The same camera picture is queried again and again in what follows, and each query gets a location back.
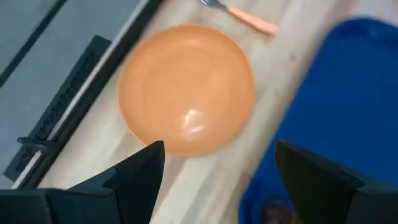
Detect fork with orange handle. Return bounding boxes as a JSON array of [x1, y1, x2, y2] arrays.
[[198, 0, 279, 36]]

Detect orange round plate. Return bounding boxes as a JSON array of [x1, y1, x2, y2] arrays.
[[118, 24, 256, 157]]

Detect black aluminium table frame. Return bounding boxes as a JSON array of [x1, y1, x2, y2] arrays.
[[11, 0, 164, 190]]

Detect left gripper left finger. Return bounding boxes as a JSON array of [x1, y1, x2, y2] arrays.
[[0, 140, 165, 224]]

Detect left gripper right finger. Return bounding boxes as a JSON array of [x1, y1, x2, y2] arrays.
[[274, 139, 398, 224]]

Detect blue plastic tray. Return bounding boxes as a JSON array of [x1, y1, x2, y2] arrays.
[[238, 17, 398, 224]]

